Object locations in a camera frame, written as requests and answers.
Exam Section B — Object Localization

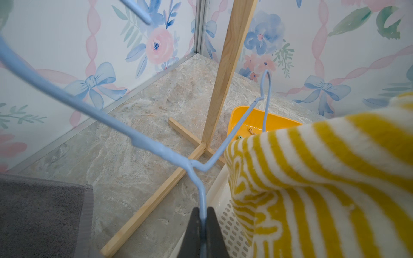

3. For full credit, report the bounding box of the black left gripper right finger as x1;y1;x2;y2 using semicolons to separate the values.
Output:
205;207;229;258

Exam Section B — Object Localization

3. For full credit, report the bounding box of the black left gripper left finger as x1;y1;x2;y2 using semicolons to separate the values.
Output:
177;207;202;258

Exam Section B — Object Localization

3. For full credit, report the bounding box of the light blue wire hanger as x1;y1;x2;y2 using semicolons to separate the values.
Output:
1;1;257;258

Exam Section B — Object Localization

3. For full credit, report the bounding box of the yellow white striped towel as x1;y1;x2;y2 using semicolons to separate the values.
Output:
224;92;413;258

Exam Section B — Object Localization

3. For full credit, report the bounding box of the white perforated plastic basket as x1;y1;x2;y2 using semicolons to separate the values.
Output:
171;166;253;258

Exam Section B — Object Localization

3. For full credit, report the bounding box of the yellow plastic tray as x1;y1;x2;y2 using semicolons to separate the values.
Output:
228;106;302;141

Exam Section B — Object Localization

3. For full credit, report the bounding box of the grey terry towel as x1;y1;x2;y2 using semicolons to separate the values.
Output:
1;174;102;258

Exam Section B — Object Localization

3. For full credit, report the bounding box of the wooden clothes rack frame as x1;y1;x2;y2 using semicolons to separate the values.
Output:
97;1;258;258

